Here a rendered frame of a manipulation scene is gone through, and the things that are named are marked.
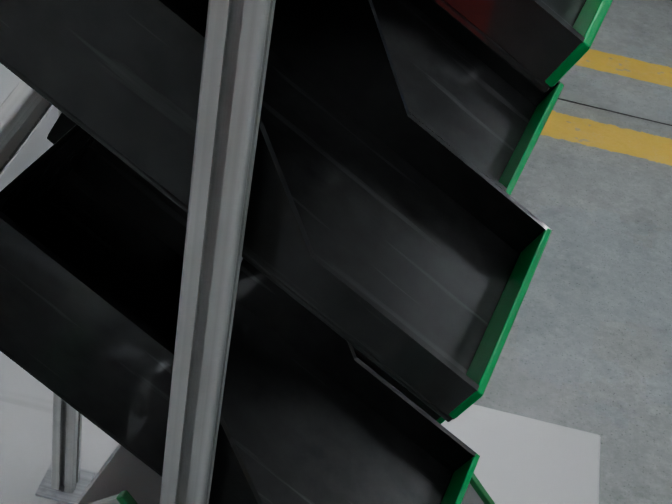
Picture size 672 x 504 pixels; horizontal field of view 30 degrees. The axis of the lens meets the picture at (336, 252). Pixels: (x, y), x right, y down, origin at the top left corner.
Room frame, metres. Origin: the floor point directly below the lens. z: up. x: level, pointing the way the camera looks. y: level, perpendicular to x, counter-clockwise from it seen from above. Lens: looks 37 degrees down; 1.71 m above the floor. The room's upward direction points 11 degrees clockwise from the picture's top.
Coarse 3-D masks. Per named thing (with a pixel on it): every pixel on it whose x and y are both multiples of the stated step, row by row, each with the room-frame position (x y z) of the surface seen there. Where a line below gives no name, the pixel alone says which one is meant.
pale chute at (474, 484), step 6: (474, 474) 0.65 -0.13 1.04; (474, 480) 0.65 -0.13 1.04; (468, 486) 0.65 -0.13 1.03; (474, 486) 0.65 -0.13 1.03; (480, 486) 0.65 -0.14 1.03; (468, 492) 0.65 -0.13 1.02; (474, 492) 0.65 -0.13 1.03; (480, 492) 0.65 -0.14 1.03; (486, 492) 0.65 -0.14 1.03; (468, 498) 0.65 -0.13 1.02; (474, 498) 0.65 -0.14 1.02; (480, 498) 0.65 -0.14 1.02; (486, 498) 0.65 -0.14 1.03
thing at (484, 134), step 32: (384, 0) 0.66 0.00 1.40; (416, 0) 0.67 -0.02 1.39; (384, 32) 0.63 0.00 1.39; (416, 32) 0.65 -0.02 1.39; (448, 32) 0.67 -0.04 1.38; (416, 64) 0.62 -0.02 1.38; (448, 64) 0.64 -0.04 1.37; (480, 64) 0.66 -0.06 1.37; (416, 96) 0.59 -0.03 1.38; (448, 96) 0.61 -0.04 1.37; (480, 96) 0.63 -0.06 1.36; (512, 96) 0.65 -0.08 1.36; (544, 96) 0.65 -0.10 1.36; (448, 128) 0.58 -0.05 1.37; (480, 128) 0.60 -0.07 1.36; (512, 128) 0.62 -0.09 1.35; (480, 160) 0.57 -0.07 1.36; (512, 160) 0.58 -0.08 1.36
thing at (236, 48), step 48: (240, 0) 0.38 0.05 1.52; (240, 48) 0.38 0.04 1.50; (240, 96) 0.38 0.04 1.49; (240, 144) 0.38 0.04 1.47; (192, 192) 0.38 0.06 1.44; (240, 192) 0.38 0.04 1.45; (192, 240) 0.38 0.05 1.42; (240, 240) 0.39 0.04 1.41; (192, 288) 0.38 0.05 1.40; (192, 336) 0.38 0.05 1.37; (192, 384) 0.38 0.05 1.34; (192, 432) 0.38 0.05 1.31; (48, 480) 0.72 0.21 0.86; (192, 480) 0.38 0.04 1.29
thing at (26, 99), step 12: (24, 84) 0.63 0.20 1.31; (12, 96) 0.62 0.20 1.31; (24, 96) 0.62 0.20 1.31; (36, 96) 0.63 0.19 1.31; (0, 108) 0.60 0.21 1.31; (12, 108) 0.61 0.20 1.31; (24, 108) 0.62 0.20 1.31; (0, 120) 0.59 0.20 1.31; (12, 120) 0.60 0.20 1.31; (24, 120) 0.62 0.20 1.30; (0, 132) 0.58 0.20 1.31; (12, 132) 0.60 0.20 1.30; (0, 144) 0.58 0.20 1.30
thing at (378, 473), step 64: (0, 192) 0.45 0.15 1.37; (64, 192) 0.55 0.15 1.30; (128, 192) 0.56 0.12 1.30; (0, 256) 0.43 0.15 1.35; (64, 256) 0.50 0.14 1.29; (128, 256) 0.53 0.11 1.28; (0, 320) 0.43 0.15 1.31; (64, 320) 0.43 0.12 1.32; (128, 320) 0.42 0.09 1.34; (256, 320) 0.53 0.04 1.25; (320, 320) 0.53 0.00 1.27; (64, 384) 0.43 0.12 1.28; (128, 384) 0.42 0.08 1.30; (256, 384) 0.49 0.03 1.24; (320, 384) 0.51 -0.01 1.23; (384, 384) 0.52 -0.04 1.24; (128, 448) 0.42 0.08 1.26; (256, 448) 0.45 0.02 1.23; (320, 448) 0.47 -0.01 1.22; (384, 448) 0.50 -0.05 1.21; (448, 448) 0.51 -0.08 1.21
